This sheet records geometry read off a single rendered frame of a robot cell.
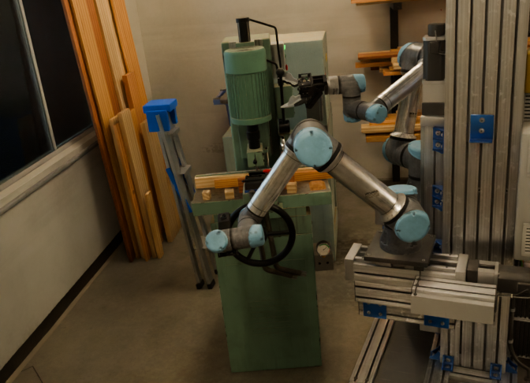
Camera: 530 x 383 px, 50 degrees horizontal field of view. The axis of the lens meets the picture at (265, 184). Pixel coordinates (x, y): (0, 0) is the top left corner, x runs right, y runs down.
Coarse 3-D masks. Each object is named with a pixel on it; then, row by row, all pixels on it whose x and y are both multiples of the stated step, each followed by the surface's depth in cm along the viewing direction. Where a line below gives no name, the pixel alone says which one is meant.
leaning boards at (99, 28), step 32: (64, 0) 332; (96, 0) 370; (96, 32) 370; (128, 32) 414; (96, 64) 359; (128, 64) 408; (96, 96) 356; (128, 96) 394; (96, 128) 359; (128, 128) 368; (128, 160) 372; (160, 160) 408; (128, 192) 378; (160, 192) 402; (128, 224) 386; (160, 224) 417; (128, 256) 391; (160, 256) 393
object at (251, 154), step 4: (260, 144) 255; (248, 148) 251; (260, 148) 250; (248, 152) 246; (252, 152) 246; (256, 152) 246; (260, 152) 246; (248, 156) 247; (252, 156) 247; (256, 156) 247; (260, 156) 247; (248, 160) 247; (252, 160) 247; (256, 160) 247; (260, 160) 247; (264, 160) 250; (248, 164) 248; (252, 164) 248; (256, 164) 248; (260, 164) 248
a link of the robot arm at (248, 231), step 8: (240, 224) 195; (248, 224) 192; (256, 224) 196; (232, 232) 189; (240, 232) 188; (248, 232) 188; (256, 232) 188; (232, 240) 188; (240, 240) 188; (248, 240) 188; (256, 240) 188; (264, 240) 192; (232, 248) 189; (240, 248) 190
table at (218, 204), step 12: (312, 180) 254; (324, 180) 252; (216, 192) 252; (300, 192) 242; (312, 192) 241; (324, 192) 240; (192, 204) 242; (204, 204) 242; (216, 204) 242; (228, 204) 242; (240, 204) 242; (288, 204) 242; (300, 204) 242; (312, 204) 242; (324, 204) 242; (276, 216) 234
